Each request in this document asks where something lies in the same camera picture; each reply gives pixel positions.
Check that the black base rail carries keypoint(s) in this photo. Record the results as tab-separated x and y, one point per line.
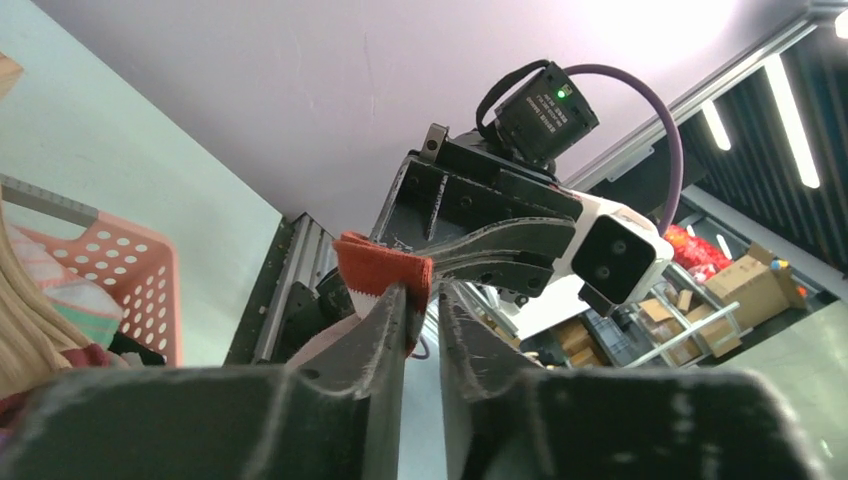
297	294

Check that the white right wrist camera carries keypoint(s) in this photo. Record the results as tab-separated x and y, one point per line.
617	253

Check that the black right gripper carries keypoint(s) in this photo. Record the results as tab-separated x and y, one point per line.
462	187

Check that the cardboard boxes on shelf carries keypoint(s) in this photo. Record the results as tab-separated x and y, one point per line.
690	315

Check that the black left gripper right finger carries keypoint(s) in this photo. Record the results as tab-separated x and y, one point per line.
507	418

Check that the beige red striped sock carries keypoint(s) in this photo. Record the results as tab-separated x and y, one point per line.
37	342

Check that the pink plastic basket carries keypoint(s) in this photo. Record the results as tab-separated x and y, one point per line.
138	267

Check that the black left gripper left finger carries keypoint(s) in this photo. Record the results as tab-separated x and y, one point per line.
337	417

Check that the orange cuffed grey sock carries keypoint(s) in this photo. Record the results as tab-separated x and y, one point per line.
368	270

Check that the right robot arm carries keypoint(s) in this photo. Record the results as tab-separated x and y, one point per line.
533	115

